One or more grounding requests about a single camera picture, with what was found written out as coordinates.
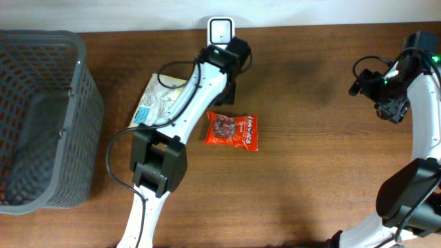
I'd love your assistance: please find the grey plastic basket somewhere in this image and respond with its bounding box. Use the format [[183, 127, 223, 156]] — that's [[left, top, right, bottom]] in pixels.
[[1, 30, 105, 215]]

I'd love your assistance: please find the yellow snack bag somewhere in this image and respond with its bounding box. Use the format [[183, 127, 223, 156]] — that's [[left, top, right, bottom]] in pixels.
[[128, 73, 187, 127]]

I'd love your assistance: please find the red snack bag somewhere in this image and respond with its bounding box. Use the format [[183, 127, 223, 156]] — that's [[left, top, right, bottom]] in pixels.
[[205, 112, 258, 152]]

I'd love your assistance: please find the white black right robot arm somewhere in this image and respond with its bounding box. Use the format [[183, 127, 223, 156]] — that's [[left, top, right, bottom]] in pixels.
[[324, 31, 440, 248]]

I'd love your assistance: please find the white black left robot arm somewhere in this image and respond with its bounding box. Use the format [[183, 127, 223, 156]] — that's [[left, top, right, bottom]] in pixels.
[[117, 37, 252, 247]]

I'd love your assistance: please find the white barcode scanner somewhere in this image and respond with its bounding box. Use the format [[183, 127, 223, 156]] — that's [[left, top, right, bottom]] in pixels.
[[207, 17, 235, 49]]

